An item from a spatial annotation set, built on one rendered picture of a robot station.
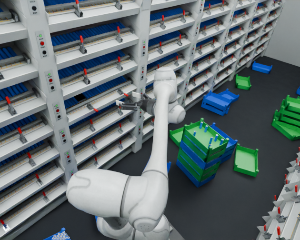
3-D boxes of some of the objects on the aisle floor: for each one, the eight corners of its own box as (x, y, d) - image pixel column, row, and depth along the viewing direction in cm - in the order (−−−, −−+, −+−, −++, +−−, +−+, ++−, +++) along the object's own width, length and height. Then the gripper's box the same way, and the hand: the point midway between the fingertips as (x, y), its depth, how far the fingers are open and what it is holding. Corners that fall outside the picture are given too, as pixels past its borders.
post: (82, 193, 183) (19, -115, 74) (72, 200, 177) (-12, -121, 68) (67, 178, 192) (-6, -113, 84) (57, 185, 186) (-36, -118, 78)
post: (141, 148, 226) (156, -88, 117) (135, 153, 220) (144, -91, 112) (127, 138, 235) (129, -89, 127) (120, 143, 230) (116, -91, 121)
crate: (190, 127, 256) (191, 122, 251) (202, 138, 243) (204, 133, 238) (168, 135, 243) (169, 130, 238) (179, 148, 230) (180, 142, 225)
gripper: (136, 122, 121) (110, 111, 134) (165, 103, 136) (139, 95, 149) (134, 109, 117) (107, 100, 130) (164, 92, 133) (137, 85, 145)
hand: (125, 98), depth 139 cm, fingers open, 13 cm apart
